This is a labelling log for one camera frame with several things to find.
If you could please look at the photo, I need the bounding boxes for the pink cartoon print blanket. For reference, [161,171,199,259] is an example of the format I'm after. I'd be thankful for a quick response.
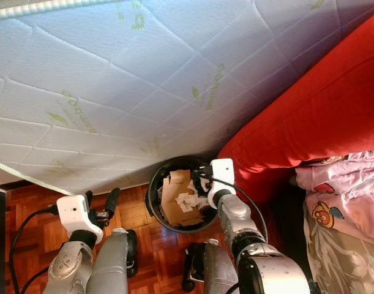
[295,150,374,258]

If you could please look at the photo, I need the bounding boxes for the white crumpled paper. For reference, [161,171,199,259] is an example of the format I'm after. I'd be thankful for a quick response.
[176,181,206,212]

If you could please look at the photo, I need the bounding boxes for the black round waste bin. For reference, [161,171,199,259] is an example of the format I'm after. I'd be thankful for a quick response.
[146,155,218,233]

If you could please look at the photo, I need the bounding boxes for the brown cardboard piece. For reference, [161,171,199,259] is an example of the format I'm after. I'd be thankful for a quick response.
[160,170,203,226]

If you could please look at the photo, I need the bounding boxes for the silver robot right leg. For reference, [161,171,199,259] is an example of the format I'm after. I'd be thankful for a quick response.
[184,239,239,294]

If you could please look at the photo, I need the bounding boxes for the white quilted mattress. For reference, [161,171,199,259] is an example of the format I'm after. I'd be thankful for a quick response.
[0,0,374,195]

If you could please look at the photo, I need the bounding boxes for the red cushion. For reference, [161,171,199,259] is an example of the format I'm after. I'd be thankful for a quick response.
[217,23,374,184]

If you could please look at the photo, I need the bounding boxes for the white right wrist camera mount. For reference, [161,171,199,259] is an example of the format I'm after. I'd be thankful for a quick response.
[208,158,235,209]

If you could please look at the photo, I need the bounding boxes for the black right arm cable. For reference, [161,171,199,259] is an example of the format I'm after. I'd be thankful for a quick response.
[202,175,270,243]

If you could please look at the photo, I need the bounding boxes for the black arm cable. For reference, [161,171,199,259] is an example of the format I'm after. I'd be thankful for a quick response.
[202,175,270,243]
[9,205,59,294]

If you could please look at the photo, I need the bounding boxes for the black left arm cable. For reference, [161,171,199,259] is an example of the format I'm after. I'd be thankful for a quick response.
[9,205,59,294]

